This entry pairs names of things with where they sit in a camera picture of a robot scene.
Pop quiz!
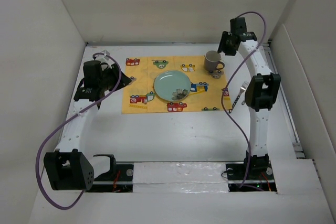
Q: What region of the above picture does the purple mug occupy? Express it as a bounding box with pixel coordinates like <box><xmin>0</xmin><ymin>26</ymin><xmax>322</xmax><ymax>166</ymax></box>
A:
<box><xmin>204</xmin><ymin>50</ymin><xmax>225</xmax><ymax>72</ymax></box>

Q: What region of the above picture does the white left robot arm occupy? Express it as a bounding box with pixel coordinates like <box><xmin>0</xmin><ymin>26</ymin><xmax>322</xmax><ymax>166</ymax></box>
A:
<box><xmin>44</xmin><ymin>56</ymin><xmax>131</xmax><ymax>190</ymax></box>

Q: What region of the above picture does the metal fork black handle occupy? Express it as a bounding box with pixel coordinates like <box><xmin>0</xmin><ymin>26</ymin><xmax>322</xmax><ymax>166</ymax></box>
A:
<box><xmin>228</xmin><ymin>81</ymin><xmax>249</xmax><ymax>114</ymax></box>

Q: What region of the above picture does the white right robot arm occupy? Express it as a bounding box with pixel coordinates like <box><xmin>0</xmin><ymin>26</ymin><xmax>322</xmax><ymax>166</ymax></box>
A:
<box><xmin>217</xmin><ymin>15</ymin><xmax>281</xmax><ymax>179</ymax></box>

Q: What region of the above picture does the yellow car print cloth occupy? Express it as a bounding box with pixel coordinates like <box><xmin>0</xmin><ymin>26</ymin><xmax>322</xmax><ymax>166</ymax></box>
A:
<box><xmin>122</xmin><ymin>56</ymin><xmax>232</xmax><ymax>114</ymax></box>

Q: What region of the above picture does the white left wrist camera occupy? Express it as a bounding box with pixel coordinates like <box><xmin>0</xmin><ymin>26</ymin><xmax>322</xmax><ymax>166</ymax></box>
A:
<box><xmin>92</xmin><ymin>50</ymin><xmax>110</xmax><ymax>63</ymax></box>

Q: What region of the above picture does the green floral plate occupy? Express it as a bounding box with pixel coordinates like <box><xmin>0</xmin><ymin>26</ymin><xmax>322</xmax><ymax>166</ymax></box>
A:
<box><xmin>154</xmin><ymin>70</ymin><xmax>191</xmax><ymax>102</ymax></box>

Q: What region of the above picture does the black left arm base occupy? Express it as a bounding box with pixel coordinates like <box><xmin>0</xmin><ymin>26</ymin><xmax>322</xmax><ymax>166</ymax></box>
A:
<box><xmin>87</xmin><ymin>162</ymin><xmax>134</xmax><ymax>193</ymax></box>

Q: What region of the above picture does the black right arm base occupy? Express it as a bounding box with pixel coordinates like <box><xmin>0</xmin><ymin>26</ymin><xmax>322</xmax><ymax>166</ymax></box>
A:
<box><xmin>221</xmin><ymin>162</ymin><xmax>277</xmax><ymax>192</ymax></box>

